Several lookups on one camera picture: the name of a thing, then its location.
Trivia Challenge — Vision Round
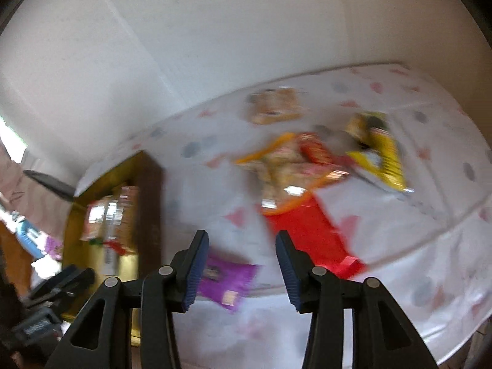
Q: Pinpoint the white patterned tablecloth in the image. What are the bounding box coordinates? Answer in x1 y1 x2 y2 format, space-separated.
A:
73 61 492 369

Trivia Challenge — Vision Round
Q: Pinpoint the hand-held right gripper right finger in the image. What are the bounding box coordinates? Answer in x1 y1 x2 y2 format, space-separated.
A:
275 231 439 369

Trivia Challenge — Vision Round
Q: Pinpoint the pink patterned curtain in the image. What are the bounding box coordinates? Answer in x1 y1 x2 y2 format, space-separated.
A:
0 138 73 239

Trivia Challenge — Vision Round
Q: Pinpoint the green and black snack packet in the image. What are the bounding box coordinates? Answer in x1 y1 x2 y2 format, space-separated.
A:
345 111 390 144

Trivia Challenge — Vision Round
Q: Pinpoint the gold metal tin box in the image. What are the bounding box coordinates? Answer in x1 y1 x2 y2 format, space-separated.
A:
61 150 166 348

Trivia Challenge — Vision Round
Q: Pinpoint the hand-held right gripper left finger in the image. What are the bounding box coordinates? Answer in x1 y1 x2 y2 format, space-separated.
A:
44 230 210 369

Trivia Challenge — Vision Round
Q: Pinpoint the clear orange-edged snack bag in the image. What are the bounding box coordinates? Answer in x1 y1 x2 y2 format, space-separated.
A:
234 133 347 216

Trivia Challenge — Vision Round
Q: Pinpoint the blue object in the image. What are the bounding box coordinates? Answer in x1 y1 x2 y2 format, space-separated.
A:
14 211 52 259

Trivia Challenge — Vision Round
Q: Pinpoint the brown sesame bar packet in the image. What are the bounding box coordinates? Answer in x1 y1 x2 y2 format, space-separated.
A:
118 186 140 247

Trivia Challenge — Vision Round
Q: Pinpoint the clear pastry packet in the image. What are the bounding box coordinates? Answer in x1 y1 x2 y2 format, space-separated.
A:
246 88 308 125

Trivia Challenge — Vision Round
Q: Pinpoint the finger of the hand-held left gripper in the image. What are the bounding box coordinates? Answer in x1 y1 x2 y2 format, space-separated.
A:
46 268 95 305
29 264 79 296

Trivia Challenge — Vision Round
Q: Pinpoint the black board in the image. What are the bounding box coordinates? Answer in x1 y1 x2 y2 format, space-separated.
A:
23 169 76 201

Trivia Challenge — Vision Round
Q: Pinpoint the yellow cracker packet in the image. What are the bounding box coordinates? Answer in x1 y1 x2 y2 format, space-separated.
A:
81 198 106 247

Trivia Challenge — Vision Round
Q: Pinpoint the white stick snack packet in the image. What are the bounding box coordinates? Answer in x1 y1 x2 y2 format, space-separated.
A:
103 244 119 279

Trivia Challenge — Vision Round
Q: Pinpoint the large red snack packet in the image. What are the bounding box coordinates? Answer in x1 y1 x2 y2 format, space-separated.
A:
263 196 367 278

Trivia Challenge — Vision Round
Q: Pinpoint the small red snack packet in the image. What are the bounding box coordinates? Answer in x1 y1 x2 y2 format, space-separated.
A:
300 133 336 165

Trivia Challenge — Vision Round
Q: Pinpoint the yellow snack packet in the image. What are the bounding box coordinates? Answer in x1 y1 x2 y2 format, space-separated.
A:
346 131 409 193

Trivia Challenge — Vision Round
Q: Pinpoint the purple snack packet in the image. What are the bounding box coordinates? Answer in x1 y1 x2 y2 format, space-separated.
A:
196 256 259 313

